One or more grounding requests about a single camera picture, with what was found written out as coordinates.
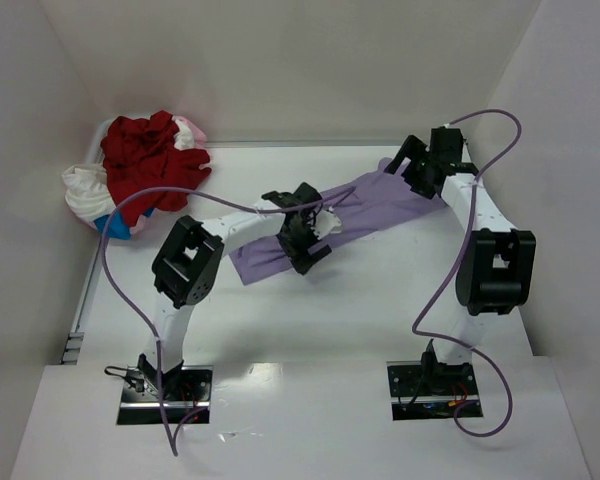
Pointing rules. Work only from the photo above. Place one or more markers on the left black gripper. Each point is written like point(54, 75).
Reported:
point(306, 245)

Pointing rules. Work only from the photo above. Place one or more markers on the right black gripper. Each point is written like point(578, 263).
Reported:
point(415, 173)

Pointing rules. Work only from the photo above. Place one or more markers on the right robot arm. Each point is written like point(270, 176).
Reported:
point(495, 270)

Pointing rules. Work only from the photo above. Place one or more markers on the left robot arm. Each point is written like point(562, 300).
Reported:
point(188, 261)

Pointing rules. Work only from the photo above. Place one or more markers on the pink t-shirt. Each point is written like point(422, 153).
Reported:
point(188, 136)

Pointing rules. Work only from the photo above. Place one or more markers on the red t-shirt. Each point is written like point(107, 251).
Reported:
point(141, 153)

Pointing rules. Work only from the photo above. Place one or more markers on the blue t-shirt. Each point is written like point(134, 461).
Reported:
point(118, 229)

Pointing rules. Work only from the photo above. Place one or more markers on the white t-shirt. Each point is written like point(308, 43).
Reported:
point(87, 194)

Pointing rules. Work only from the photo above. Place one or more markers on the white laundry basket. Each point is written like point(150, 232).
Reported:
point(95, 153)

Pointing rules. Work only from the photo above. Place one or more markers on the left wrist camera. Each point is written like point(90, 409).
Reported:
point(326, 222)

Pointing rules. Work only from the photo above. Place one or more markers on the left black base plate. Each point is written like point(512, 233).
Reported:
point(139, 405)

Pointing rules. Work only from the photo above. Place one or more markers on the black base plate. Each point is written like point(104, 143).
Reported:
point(435, 397)
point(139, 405)

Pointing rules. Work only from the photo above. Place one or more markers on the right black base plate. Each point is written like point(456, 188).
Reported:
point(435, 397)

